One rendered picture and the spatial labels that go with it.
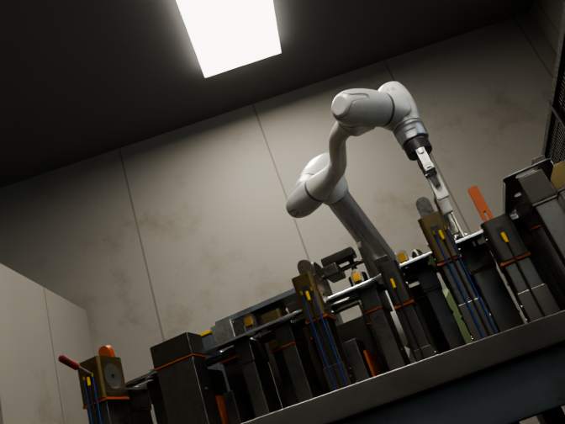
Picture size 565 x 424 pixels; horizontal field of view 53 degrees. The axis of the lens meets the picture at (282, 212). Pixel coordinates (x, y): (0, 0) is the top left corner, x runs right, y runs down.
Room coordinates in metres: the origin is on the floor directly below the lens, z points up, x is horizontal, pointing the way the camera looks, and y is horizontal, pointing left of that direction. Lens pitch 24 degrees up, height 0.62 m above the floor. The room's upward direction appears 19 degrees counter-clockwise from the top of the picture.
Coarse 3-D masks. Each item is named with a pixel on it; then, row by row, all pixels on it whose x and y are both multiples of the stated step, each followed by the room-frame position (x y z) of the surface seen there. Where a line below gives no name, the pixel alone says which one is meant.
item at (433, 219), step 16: (432, 224) 1.28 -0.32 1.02; (432, 240) 1.28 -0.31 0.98; (448, 240) 1.27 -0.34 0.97; (448, 256) 1.28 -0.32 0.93; (448, 272) 1.29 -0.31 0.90; (464, 272) 1.28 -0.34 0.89; (464, 288) 1.28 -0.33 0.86; (464, 304) 1.28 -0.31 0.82; (480, 304) 1.28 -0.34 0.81; (464, 320) 1.29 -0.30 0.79; (480, 320) 1.28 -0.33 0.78; (480, 336) 1.28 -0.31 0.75
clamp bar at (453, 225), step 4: (436, 204) 1.65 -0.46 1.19; (440, 208) 1.65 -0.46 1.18; (452, 212) 1.64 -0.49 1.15; (444, 216) 1.65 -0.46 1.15; (448, 216) 1.65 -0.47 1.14; (452, 216) 1.64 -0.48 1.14; (448, 220) 1.65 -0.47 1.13; (452, 220) 1.65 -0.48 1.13; (456, 220) 1.64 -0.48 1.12; (448, 224) 1.65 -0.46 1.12; (452, 224) 1.65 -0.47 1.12; (456, 224) 1.64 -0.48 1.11; (452, 228) 1.65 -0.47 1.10; (456, 228) 1.65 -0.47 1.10; (460, 228) 1.63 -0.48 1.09; (452, 232) 1.65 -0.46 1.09; (456, 232) 1.65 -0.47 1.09; (460, 232) 1.63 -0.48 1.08; (464, 236) 1.63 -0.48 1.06
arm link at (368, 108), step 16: (336, 96) 1.36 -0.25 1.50; (352, 96) 1.34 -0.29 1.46; (368, 96) 1.36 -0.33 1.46; (384, 96) 1.40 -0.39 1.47; (336, 112) 1.37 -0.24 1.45; (352, 112) 1.35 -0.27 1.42; (368, 112) 1.37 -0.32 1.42; (384, 112) 1.41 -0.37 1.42; (336, 128) 1.48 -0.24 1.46; (352, 128) 1.42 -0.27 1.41; (368, 128) 1.44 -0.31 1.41; (336, 144) 1.53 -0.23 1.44; (336, 160) 1.64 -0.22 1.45; (320, 176) 1.79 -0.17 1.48; (336, 176) 1.76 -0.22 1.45; (320, 192) 1.83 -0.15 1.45
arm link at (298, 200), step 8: (304, 176) 1.92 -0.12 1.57; (296, 184) 1.93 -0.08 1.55; (304, 184) 1.85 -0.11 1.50; (296, 192) 1.89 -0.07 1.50; (304, 192) 1.86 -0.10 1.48; (288, 200) 1.94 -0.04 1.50; (296, 200) 1.90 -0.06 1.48; (304, 200) 1.88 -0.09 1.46; (312, 200) 1.87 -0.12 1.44; (288, 208) 1.96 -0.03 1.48; (296, 208) 1.93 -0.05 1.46; (304, 208) 1.91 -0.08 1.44; (312, 208) 1.91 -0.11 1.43; (296, 216) 1.98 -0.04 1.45; (304, 216) 1.98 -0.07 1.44
